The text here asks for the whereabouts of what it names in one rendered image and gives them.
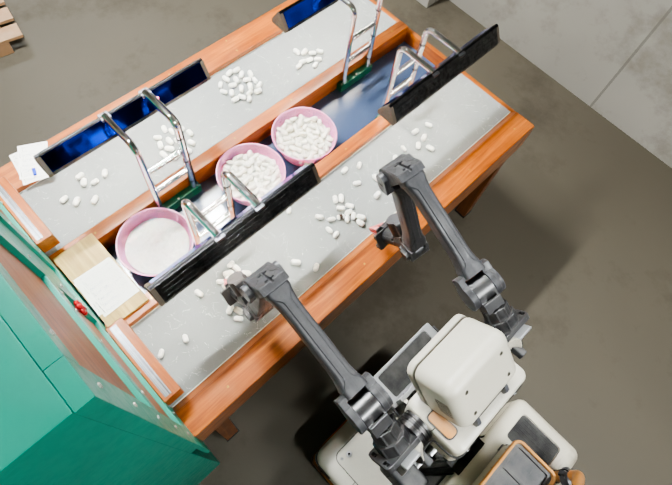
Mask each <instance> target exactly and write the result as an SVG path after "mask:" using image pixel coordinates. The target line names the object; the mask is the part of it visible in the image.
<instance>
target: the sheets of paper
mask: <svg viewBox="0 0 672 485"><path fill-rule="evenodd" d="M73 281H74V283H75V284H74V285H75V286H76V287H77V288H78V289H79V290H80V291H81V292H82V294H83V295H84V296H85V298H86V299H87V301H88V302H89V303H90V305H91V306H92V307H93V309H94V310H95V311H96V313H97V314H98V316H100V315H101V314H103V316H104V317H106V316H107V315H109V314H110V313H111V312H112V311H114V310H115V309H116V308H118V307H119V306H120V305H121V304H123V303H124V302H125V301H127V300H128V299H129V298H130V297H132V296H133V295H134V294H136V293H137V292H138V291H139V289H138V287H137V286H136V285H135V284H134V283H133V282H132V281H131V280H130V279H129V278H128V277H127V275H126V274H125V273H124V272H123V271H122V270H121V269H120V268H119V266H118V265H117V264H116V263H115V262H114V261H113V260H112V259H111V258H110V257H107V258H106V259H105V260H104V261H102V262H101V263H99V264H98V265H96V266H94V267H93V268H91V269H90V270H88V271H87V272H85V273H84V274H82V275H81V276H79V277H78V278H76V279H75V280H73Z"/></svg>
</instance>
